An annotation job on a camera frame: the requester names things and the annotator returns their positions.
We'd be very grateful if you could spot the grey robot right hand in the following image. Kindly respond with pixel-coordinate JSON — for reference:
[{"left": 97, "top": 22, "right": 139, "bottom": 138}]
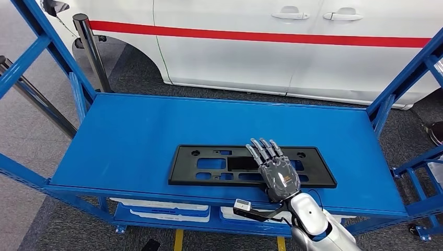
[{"left": 245, "top": 138, "right": 301, "bottom": 204}]

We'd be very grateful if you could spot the black plastic plate part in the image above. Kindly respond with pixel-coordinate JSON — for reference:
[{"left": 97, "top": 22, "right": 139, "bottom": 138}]
[{"left": 168, "top": 144, "right": 338, "bottom": 189}]

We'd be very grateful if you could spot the blue metal shelf rack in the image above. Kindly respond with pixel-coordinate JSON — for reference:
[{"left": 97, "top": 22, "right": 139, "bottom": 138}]
[{"left": 0, "top": 0, "right": 443, "bottom": 242}]

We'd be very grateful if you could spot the yellow floor tape square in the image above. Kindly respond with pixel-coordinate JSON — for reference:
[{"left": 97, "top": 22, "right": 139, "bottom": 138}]
[{"left": 173, "top": 229, "right": 287, "bottom": 251}]

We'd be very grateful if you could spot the blue plastic bin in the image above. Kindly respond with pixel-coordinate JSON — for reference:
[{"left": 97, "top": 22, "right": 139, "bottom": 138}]
[{"left": 130, "top": 207, "right": 194, "bottom": 218}]

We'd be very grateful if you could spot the white car with red stripe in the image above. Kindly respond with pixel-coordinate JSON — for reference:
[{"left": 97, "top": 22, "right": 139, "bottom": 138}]
[{"left": 40, "top": 0, "right": 443, "bottom": 111}]

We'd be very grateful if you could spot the blue wheeled metal rack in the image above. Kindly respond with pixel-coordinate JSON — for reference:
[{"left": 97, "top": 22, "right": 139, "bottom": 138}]
[{"left": 391, "top": 145, "right": 443, "bottom": 242}]

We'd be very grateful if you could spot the chrome stanchion base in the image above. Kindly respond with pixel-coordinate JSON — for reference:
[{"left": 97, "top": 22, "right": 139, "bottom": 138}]
[{"left": 423, "top": 122, "right": 443, "bottom": 147}]

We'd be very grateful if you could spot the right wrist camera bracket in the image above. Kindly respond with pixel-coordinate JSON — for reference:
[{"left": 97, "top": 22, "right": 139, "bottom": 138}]
[{"left": 234, "top": 204, "right": 288, "bottom": 223}]

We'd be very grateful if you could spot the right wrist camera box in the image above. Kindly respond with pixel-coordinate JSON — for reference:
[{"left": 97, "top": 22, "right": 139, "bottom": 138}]
[{"left": 234, "top": 198, "right": 252, "bottom": 212}]

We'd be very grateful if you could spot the black stanchion post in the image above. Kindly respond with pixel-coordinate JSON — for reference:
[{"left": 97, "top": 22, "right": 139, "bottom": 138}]
[{"left": 72, "top": 13, "right": 114, "bottom": 94}]

